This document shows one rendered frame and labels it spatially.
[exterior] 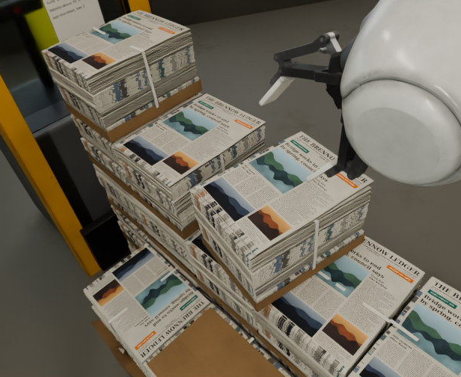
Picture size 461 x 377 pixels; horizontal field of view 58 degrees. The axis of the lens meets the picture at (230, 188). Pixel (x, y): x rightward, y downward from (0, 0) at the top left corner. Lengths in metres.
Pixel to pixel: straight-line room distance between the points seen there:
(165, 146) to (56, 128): 0.87
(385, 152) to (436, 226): 2.26
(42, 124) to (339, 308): 1.52
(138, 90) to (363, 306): 0.89
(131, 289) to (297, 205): 0.73
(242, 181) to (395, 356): 0.55
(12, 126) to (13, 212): 1.28
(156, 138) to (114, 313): 0.60
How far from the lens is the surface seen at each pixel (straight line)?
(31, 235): 2.79
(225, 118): 1.32
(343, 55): 0.50
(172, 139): 1.28
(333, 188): 1.07
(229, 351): 1.34
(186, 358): 1.35
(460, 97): 0.23
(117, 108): 1.31
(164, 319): 1.43
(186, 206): 1.21
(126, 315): 1.48
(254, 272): 0.98
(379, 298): 1.18
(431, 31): 0.24
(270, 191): 1.06
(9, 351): 2.37
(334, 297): 1.16
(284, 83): 0.61
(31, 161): 1.89
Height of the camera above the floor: 1.82
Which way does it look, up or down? 44 degrees down
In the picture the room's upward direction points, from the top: 8 degrees counter-clockwise
